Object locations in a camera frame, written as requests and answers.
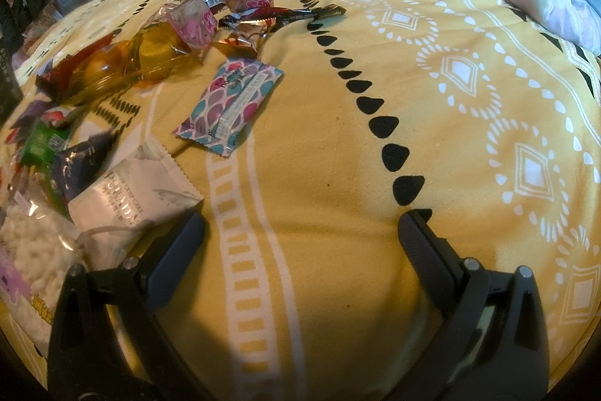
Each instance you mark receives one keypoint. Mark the purple teal scale-pattern packet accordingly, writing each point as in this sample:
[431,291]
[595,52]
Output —
[230,105]

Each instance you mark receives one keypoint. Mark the brown snack packet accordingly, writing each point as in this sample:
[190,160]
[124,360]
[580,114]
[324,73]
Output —
[244,39]

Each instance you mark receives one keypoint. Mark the yellow patterned bedsheet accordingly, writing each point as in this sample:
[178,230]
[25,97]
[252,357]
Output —
[328,147]

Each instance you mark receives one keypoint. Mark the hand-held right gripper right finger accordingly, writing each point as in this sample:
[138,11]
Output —
[422,241]

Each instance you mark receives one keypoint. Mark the pile of small candy wrappers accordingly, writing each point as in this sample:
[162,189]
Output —
[192,25]

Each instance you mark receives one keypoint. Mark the green snack packet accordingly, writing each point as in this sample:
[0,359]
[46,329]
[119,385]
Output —
[40,142]

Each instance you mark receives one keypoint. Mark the black clothing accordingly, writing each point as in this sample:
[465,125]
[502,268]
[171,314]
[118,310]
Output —
[28,4]

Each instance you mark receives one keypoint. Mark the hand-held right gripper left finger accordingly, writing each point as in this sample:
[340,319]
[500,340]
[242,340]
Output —
[176,250]

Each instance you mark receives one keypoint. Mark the orange jelly cup pack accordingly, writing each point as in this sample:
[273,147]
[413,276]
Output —
[96,70]

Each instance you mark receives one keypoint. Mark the white cake packet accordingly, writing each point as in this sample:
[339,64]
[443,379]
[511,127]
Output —
[131,199]

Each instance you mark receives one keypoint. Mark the clear bag of white puffs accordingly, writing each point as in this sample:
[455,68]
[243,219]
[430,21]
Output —
[28,250]

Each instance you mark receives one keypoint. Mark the pink orange candy packet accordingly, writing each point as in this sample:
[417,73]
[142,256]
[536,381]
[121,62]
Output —
[253,0]

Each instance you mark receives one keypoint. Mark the dark blue snack packet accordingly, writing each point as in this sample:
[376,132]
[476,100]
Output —
[80,166]

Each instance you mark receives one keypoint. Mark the yellow jelly cup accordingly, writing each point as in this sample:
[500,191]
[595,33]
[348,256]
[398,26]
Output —
[157,51]

